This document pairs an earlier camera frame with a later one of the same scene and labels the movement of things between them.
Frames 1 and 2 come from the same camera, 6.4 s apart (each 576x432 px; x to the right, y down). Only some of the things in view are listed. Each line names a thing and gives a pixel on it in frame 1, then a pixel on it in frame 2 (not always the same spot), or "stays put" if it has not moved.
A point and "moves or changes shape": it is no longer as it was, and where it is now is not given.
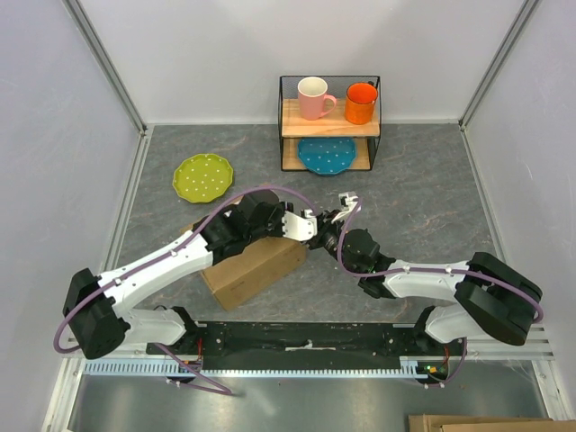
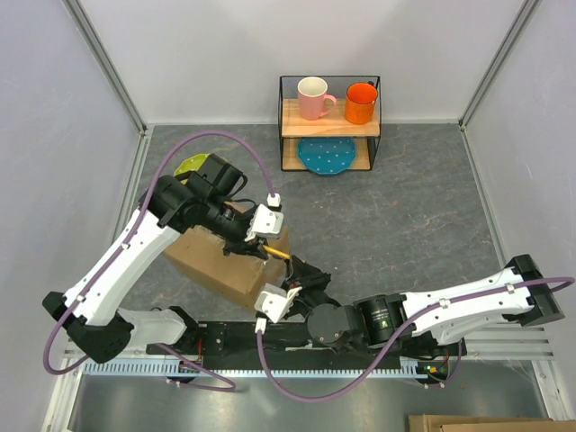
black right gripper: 324,226 → 308,276
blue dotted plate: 326,156 stays put
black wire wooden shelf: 332,124 stays put
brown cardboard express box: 243,271 moves or changes shape
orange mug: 360,98 stays put
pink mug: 311,96 stays put
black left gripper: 279,212 → 253,247
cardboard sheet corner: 467,423 stays put
